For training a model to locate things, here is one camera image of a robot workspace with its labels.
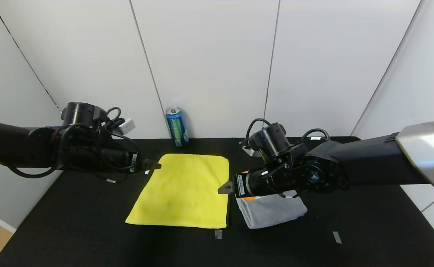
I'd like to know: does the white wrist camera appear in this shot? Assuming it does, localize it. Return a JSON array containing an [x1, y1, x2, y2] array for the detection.
[[119, 118, 136, 135], [242, 145, 262, 157]]

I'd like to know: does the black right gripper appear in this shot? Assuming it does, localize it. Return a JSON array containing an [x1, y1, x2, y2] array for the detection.
[[217, 171, 270, 198]]

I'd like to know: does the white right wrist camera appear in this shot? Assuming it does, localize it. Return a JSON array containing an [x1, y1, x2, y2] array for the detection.
[[242, 145, 262, 157]]

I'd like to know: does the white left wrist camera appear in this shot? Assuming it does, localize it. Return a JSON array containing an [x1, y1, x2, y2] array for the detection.
[[119, 118, 136, 135]]

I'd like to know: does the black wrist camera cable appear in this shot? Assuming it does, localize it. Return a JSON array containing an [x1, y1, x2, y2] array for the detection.
[[245, 118, 271, 147], [7, 107, 142, 184]]

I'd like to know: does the black table cloth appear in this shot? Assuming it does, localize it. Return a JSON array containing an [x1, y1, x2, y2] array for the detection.
[[0, 136, 434, 267]]

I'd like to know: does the black left wrist camera cable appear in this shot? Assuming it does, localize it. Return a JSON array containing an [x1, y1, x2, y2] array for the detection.
[[7, 107, 142, 184]]

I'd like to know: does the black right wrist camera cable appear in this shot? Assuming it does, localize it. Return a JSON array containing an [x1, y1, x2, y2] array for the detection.
[[245, 118, 271, 147]]

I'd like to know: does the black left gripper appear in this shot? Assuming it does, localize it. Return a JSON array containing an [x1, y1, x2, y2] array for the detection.
[[102, 148, 162, 174]]

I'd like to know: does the grey towel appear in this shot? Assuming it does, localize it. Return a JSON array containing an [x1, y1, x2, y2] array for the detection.
[[236, 171, 308, 229]]

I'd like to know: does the blue soda can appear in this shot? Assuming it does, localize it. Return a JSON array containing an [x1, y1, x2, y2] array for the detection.
[[165, 106, 189, 148]]

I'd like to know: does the yellow towel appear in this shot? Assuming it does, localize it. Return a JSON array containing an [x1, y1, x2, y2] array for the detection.
[[125, 154, 230, 229]]

